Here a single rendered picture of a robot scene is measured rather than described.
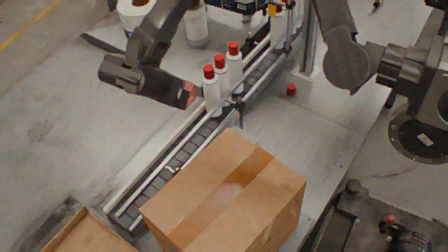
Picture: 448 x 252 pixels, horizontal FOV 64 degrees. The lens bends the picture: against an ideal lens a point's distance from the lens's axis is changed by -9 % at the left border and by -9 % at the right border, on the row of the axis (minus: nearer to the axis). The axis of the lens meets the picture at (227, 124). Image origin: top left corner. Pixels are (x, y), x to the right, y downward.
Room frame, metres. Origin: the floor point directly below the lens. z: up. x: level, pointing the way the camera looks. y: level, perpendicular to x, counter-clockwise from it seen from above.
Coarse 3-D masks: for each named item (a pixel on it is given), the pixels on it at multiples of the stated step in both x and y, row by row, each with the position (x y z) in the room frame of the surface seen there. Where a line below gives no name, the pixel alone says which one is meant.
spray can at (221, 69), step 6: (222, 54) 0.91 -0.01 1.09; (216, 60) 0.89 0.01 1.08; (222, 60) 0.89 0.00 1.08; (216, 66) 0.89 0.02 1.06; (222, 66) 0.88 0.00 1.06; (216, 72) 0.88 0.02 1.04; (222, 72) 0.88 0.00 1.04; (228, 72) 0.89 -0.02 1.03; (222, 78) 0.87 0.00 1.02; (228, 78) 0.89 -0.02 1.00; (222, 84) 0.87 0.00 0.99; (228, 84) 0.88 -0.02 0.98; (222, 90) 0.87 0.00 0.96; (222, 96) 0.87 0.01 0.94; (228, 102) 0.88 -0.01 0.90
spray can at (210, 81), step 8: (208, 64) 0.87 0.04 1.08; (208, 72) 0.84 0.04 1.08; (208, 80) 0.84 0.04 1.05; (216, 80) 0.84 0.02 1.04; (208, 88) 0.83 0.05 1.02; (216, 88) 0.84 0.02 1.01; (208, 96) 0.84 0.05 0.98; (216, 96) 0.84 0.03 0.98; (208, 104) 0.84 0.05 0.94; (216, 112) 0.83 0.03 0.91
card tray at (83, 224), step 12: (84, 216) 0.53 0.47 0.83; (72, 228) 0.49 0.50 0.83; (84, 228) 0.49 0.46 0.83; (96, 228) 0.49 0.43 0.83; (108, 228) 0.49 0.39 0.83; (60, 240) 0.46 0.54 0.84; (72, 240) 0.46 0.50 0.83; (84, 240) 0.45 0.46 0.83; (96, 240) 0.45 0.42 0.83; (108, 240) 0.45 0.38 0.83; (120, 240) 0.45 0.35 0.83
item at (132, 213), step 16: (272, 64) 1.06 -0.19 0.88; (256, 80) 0.99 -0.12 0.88; (240, 96) 0.92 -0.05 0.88; (224, 112) 0.85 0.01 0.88; (192, 128) 0.80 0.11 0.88; (208, 128) 0.79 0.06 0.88; (176, 144) 0.74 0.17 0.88; (192, 144) 0.73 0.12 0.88; (160, 160) 0.69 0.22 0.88; (176, 160) 0.68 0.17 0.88; (144, 176) 0.63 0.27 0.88; (160, 176) 0.63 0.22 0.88; (128, 192) 0.58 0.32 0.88; (144, 192) 0.58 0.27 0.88; (128, 224) 0.48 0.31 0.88
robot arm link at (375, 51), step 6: (366, 42) 0.45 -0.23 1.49; (372, 42) 0.45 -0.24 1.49; (366, 48) 0.44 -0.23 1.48; (372, 48) 0.44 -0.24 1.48; (378, 48) 0.44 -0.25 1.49; (384, 48) 0.43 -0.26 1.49; (372, 54) 0.43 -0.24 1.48; (378, 54) 0.43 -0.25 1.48; (372, 60) 0.43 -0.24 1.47; (378, 60) 0.43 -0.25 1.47; (372, 66) 0.42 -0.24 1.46; (378, 66) 0.42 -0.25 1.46; (372, 72) 0.42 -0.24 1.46; (348, 90) 0.41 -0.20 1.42; (354, 90) 0.41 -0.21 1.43
